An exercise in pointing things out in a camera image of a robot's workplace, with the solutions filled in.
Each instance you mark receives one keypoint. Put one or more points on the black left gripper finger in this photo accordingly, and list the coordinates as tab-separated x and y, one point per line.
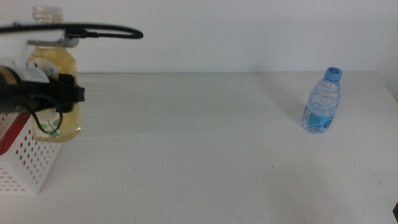
66	95

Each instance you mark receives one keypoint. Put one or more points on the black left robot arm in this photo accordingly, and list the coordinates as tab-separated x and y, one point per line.
9	96

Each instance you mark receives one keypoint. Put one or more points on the clear water bottle blue cap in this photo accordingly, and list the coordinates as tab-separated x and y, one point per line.
321	105

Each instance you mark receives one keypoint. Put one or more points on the red cola can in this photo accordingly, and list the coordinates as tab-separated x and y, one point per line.
11	137

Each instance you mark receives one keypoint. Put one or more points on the yellow tea bottle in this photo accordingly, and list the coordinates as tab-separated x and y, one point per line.
66	62

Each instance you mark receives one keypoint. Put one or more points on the white perforated plastic basket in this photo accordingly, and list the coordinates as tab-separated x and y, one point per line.
31	161

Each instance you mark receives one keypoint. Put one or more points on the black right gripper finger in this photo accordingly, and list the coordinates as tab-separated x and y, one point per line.
395	211

